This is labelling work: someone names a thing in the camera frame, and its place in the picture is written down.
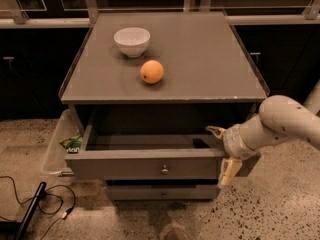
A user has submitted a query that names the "grey drawer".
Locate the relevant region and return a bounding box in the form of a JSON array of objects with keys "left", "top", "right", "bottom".
[
  {"left": 106, "top": 185, "right": 220, "bottom": 201},
  {"left": 65, "top": 121, "right": 227, "bottom": 180}
]

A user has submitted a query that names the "orange fruit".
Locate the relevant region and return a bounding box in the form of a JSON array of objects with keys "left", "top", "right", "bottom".
[{"left": 140, "top": 60, "right": 164, "bottom": 84}]

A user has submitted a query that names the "black cable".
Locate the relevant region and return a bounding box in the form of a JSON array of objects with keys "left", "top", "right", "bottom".
[{"left": 0, "top": 175, "right": 77, "bottom": 240}]

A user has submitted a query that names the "clear plastic bin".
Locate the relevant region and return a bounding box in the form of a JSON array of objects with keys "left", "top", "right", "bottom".
[{"left": 41, "top": 109, "right": 80, "bottom": 177}]

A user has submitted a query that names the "black bar stand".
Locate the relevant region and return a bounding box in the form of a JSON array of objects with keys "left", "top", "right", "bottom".
[{"left": 0, "top": 182, "right": 47, "bottom": 240}]

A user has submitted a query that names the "white ceramic bowl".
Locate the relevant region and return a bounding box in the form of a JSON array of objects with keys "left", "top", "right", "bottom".
[{"left": 113, "top": 27, "right": 151, "bottom": 58}]

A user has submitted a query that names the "grey top drawer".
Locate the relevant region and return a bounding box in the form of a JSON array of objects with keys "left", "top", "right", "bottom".
[{"left": 65, "top": 121, "right": 227, "bottom": 180}]

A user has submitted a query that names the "green snack bag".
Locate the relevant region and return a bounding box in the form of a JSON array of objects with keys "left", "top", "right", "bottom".
[{"left": 59, "top": 135, "right": 83, "bottom": 154}]

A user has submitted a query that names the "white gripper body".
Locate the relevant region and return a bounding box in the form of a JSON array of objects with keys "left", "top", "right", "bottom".
[{"left": 223, "top": 124, "right": 257, "bottom": 160}]

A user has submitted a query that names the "grey drawer cabinet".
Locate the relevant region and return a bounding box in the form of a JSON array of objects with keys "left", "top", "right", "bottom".
[{"left": 60, "top": 13, "right": 269, "bottom": 187}]

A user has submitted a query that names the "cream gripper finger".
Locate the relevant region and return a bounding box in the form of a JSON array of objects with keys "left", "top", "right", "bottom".
[
  {"left": 218, "top": 157, "right": 242, "bottom": 188},
  {"left": 205, "top": 126, "right": 226, "bottom": 140}
]

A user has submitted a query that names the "grey bottom drawer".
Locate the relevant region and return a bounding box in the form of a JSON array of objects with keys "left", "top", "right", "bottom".
[{"left": 106, "top": 185, "right": 220, "bottom": 201}]

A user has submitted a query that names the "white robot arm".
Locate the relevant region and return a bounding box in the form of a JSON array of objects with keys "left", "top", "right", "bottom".
[{"left": 206, "top": 80, "right": 320, "bottom": 187}]

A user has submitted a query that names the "metal railing frame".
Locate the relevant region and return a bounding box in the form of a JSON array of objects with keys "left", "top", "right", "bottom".
[{"left": 0, "top": 0, "right": 320, "bottom": 29}]

